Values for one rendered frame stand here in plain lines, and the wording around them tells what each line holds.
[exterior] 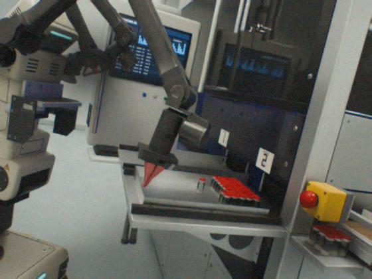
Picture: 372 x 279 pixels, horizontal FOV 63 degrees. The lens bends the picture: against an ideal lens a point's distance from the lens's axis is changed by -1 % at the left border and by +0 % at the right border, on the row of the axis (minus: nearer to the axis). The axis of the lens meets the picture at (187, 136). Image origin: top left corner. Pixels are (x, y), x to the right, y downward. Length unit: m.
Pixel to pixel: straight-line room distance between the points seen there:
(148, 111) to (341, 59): 1.10
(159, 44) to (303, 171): 0.48
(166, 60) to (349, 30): 0.43
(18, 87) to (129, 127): 0.63
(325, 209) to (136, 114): 1.15
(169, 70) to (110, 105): 0.90
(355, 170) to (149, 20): 0.65
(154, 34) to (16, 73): 0.57
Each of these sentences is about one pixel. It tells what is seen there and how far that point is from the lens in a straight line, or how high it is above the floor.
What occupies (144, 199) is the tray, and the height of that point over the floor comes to 0.91.
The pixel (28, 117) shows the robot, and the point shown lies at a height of 0.98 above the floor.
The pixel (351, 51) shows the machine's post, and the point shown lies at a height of 1.35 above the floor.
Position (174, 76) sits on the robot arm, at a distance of 0.75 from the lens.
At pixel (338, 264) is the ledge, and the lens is 0.79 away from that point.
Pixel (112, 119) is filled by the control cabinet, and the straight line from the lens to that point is 1.63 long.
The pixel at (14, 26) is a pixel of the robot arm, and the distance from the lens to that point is 1.03.
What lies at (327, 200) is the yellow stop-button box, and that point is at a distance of 0.75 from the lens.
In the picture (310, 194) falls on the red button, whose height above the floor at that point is 1.01.
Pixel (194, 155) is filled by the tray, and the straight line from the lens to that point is 1.38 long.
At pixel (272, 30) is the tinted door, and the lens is 1.13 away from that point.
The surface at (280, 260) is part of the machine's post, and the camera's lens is 0.89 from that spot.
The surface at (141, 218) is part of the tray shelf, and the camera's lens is 0.72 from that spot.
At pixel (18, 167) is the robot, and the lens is 1.26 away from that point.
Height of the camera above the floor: 1.18
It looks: 9 degrees down
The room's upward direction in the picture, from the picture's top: 12 degrees clockwise
